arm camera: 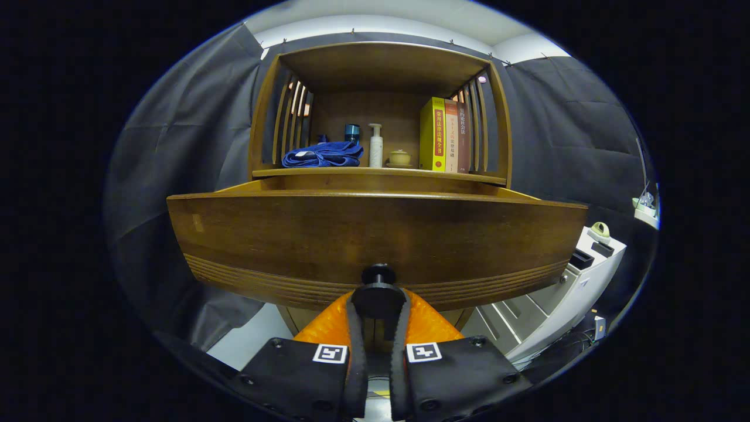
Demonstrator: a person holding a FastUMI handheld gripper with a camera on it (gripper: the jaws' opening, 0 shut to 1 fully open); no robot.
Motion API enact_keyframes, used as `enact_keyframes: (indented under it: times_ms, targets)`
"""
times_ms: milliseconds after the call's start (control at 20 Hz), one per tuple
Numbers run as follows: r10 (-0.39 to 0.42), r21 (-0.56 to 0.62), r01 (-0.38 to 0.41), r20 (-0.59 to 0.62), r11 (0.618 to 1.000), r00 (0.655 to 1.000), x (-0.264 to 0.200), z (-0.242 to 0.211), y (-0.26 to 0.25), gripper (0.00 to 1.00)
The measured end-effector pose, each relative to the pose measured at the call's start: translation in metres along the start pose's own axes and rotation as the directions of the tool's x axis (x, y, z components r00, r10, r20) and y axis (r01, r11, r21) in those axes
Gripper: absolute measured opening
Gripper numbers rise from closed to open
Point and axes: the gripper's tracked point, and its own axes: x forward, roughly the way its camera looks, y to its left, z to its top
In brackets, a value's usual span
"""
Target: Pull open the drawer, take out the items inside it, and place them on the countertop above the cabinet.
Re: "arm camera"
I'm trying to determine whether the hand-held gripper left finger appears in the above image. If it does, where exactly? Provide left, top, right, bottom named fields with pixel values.
left=231, top=290, right=369, bottom=420

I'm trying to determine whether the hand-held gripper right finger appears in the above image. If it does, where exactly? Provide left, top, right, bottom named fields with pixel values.
left=390, top=288, right=533, bottom=421

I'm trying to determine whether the wooden drawer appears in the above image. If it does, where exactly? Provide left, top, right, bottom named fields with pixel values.
left=166, top=176, right=588, bottom=322

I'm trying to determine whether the white side cabinet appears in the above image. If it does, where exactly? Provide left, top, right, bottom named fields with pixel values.
left=463, top=226, right=628, bottom=364

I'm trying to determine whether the wooden countertop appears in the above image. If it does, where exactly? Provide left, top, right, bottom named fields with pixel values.
left=252, top=166, right=507, bottom=187

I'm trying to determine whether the wooden cabinet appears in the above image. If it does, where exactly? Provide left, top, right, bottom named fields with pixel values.
left=247, top=41, right=513, bottom=336

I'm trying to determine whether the blue folded towel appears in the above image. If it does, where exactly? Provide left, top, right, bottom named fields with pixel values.
left=282, top=141, right=364, bottom=168

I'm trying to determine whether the white pump bottle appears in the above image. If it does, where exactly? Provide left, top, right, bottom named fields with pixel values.
left=369, top=123, right=384, bottom=168

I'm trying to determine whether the yellow book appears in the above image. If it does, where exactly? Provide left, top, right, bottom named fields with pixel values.
left=419, top=97, right=446, bottom=172

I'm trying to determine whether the orange and white book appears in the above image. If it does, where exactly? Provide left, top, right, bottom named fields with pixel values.
left=444, top=99, right=459, bottom=173

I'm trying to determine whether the brown book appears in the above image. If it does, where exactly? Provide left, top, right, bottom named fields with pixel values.
left=457, top=103, right=471, bottom=174

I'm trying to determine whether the white shelf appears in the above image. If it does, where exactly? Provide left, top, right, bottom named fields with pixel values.
left=632, top=198, right=660, bottom=229

